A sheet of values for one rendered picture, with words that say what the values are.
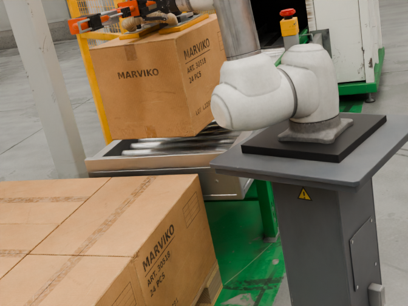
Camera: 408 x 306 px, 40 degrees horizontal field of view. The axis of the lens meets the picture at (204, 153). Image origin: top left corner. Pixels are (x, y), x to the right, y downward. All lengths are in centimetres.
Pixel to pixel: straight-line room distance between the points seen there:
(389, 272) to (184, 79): 115
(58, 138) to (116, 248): 173
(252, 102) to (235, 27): 21
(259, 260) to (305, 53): 123
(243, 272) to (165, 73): 95
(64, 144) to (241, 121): 204
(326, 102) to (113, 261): 80
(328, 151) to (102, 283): 74
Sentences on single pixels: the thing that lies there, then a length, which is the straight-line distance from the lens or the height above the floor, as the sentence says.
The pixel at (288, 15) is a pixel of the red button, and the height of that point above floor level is 102.
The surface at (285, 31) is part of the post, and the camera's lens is 256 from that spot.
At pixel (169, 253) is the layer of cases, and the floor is 41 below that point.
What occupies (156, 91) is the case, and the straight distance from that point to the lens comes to 223.
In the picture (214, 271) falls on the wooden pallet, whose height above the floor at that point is 12.
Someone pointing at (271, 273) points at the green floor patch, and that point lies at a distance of 250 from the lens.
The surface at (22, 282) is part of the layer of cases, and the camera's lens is 181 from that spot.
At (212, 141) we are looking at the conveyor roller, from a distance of 254.
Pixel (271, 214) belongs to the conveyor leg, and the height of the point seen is 13.
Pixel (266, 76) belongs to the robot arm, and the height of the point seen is 101.
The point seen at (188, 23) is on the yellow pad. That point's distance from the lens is 237.
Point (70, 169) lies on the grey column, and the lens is 350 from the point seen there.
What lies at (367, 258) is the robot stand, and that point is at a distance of 193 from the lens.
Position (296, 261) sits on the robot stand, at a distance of 190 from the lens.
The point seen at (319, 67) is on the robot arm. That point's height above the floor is 99.
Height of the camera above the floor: 138
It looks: 20 degrees down
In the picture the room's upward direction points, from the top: 12 degrees counter-clockwise
